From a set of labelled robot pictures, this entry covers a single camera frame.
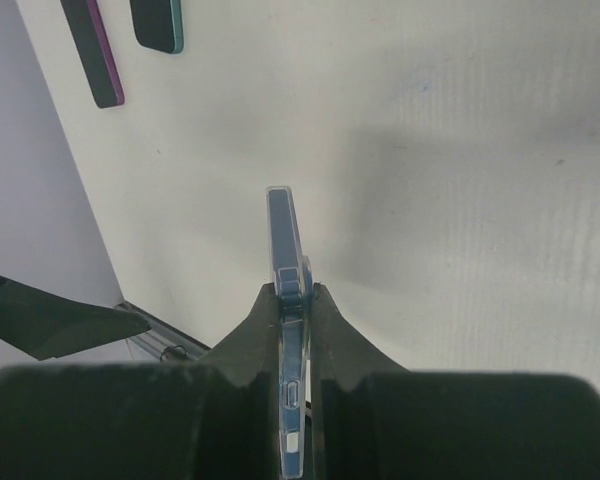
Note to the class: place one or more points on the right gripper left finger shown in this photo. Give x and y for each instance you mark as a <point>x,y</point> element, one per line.
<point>213,418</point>

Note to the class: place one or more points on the black phone clear case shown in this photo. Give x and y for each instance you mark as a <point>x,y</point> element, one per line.
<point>291,276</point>

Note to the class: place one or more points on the phone from beige case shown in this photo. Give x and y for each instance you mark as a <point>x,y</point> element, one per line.
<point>158,25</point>

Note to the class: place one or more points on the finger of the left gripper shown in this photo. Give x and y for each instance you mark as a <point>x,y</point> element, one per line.
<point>44,325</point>

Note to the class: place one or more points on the left aluminium frame post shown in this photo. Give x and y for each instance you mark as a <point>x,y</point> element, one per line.
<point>162,342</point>

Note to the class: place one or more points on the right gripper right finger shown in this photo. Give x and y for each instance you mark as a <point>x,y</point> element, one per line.
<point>374,419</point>

